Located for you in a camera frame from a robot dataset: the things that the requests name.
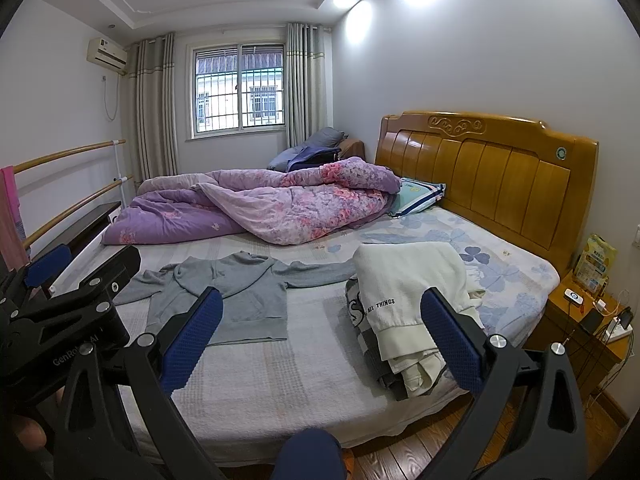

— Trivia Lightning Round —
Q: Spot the cream white knit sweater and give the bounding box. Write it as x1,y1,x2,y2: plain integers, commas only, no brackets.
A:
352,242,484,398

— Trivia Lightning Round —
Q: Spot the dark blue clothes pile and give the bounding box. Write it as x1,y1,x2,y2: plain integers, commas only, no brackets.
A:
267,127,347,172

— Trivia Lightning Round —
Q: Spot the person's left hand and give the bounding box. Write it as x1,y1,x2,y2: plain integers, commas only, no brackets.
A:
12,387,65,455

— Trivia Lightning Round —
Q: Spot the patterned bed sheet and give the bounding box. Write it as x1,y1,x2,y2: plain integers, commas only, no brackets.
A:
52,204,561,468

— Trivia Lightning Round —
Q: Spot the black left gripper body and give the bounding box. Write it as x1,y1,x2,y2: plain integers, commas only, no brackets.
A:
1,246,163,479

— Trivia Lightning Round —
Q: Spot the wooden nightstand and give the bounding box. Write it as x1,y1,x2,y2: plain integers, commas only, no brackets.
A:
524,273,631,402

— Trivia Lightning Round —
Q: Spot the grey hooded sweatshirt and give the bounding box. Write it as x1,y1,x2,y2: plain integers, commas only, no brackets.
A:
115,252,356,344

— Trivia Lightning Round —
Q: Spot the white power strip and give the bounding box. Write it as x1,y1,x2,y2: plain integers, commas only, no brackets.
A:
602,321,632,344

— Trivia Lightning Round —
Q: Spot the small white device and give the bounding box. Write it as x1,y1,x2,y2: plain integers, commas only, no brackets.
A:
564,288,584,307

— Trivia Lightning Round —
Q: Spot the black white printed garment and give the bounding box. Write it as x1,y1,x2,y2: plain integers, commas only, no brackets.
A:
345,276,446,401

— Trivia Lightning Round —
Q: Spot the black bench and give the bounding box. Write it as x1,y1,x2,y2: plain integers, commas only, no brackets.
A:
32,202,120,264

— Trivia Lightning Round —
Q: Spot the blue-padded left gripper finger far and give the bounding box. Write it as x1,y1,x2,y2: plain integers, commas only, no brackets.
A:
25,245,72,289

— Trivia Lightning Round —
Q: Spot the yellow green packet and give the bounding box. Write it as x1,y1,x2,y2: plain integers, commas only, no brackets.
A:
573,233,617,296

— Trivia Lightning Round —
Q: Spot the dark blue knee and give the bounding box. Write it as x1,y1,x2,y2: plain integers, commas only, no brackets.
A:
271,428,347,480

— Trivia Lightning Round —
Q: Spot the pink hanging cloth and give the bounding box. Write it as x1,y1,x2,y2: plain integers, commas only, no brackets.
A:
0,166,29,271

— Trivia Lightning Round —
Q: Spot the purple floral quilt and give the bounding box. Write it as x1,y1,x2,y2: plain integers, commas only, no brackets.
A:
102,157,401,246

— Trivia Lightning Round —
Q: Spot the wooden bed headboard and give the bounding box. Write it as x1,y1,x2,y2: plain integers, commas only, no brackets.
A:
375,110,599,275

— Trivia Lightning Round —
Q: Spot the blue striped pillow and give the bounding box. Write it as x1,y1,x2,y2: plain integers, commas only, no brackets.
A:
388,178,446,217

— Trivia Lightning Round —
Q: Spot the barred window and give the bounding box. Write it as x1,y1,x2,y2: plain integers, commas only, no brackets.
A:
190,44,285,139

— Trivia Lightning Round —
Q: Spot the left striped curtain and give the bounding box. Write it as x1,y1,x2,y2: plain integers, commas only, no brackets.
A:
122,32,178,183

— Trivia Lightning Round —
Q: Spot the striped curtain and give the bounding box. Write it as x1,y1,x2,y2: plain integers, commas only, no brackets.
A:
122,32,178,183
284,23,326,148

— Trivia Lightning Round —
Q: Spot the right striped curtain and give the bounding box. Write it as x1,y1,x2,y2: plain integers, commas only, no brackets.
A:
284,23,326,148

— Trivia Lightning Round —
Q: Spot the wooden barre rail lower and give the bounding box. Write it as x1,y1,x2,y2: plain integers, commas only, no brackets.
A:
22,176,132,249

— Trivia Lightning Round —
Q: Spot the wooden barre rail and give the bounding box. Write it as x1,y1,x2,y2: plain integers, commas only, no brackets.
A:
13,139,126,174
22,176,132,249

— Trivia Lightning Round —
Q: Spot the wooden barre rail upper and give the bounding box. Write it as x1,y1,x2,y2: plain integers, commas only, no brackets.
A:
13,139,126,174

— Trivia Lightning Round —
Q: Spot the wall air conditioner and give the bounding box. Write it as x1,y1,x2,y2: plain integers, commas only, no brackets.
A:
87,38,127,75

